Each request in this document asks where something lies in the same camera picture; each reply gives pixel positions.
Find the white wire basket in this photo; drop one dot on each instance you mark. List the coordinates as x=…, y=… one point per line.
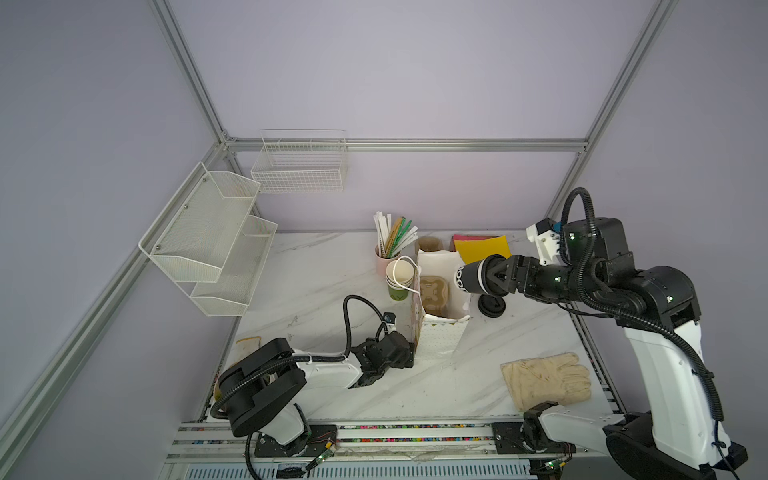
x=301, y=161

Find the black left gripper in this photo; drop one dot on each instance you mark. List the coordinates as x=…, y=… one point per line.
x=409, y=360

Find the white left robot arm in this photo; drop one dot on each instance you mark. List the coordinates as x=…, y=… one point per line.
x=258, y=393

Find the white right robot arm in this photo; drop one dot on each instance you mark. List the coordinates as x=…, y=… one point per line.
x=682, y=435

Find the small beige cloth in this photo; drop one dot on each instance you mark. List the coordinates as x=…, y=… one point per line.
x=245, y=347

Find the white paper gift bag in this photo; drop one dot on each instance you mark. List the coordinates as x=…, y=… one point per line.
x=437, y=338

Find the white mesh two-tier shelf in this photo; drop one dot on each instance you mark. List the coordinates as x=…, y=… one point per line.
x=210, y=243

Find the black paper cup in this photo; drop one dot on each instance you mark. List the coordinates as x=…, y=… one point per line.
x=466, y=278

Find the stack of black cup lids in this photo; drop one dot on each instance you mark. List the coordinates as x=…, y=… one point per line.
x=491, y=306

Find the bundle of wrapped straws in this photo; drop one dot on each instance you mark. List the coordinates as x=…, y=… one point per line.
x=393, y=234

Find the yellow paper napkin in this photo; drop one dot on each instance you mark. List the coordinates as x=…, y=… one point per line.
x=474, y=251

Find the stack of green paper cups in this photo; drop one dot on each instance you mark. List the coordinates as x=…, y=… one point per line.
x=400, y=274

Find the pink straw holder cup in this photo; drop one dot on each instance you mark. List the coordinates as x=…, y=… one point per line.
x=381, y=263

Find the beige work glove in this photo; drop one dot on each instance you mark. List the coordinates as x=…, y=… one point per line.
x=560, y=379

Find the brown pulp cup carrier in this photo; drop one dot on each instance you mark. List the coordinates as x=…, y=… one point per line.
x=434, y=292
x=430, y=244

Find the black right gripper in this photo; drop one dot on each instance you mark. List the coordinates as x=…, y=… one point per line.
x=518, y=284

